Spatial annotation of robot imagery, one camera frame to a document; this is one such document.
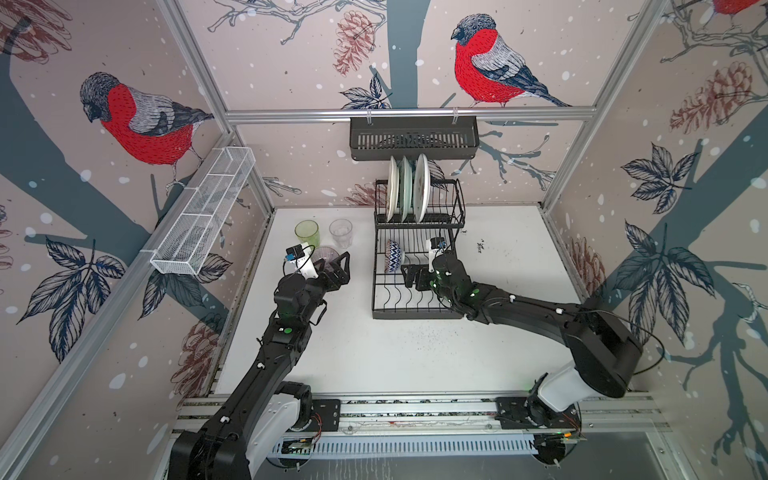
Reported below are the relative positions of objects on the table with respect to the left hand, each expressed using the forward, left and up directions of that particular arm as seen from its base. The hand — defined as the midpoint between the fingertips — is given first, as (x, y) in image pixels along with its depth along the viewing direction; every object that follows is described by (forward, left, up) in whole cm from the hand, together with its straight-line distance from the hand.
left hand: (336, 257), depth 77 cm
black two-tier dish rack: (+14, -22, -2) cm, 26 cm away
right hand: (+3, -21, -10) cm, 23 cm away
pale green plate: (+14, -18, +12) cm, 26 cm away
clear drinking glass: (+27, +4, -21) cm, 34 cm away
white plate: (+14, -15, +10) cm, 23 cm away
